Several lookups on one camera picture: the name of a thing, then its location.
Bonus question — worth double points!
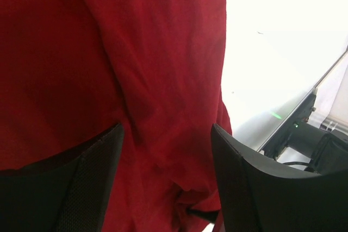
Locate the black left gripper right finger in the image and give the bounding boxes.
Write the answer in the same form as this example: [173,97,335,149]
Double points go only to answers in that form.
[211,125,347,231]

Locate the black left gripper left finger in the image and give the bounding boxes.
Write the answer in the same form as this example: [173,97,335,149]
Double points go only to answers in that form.
[1,124,124,231]

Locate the dark red t shirt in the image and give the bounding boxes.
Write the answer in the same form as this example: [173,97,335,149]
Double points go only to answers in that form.
[1,0,231,231]

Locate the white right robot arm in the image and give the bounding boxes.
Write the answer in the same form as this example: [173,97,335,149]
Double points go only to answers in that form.
[285,123,347,175]

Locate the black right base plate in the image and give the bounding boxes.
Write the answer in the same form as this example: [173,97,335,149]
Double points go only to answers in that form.
[256,52,347,159]

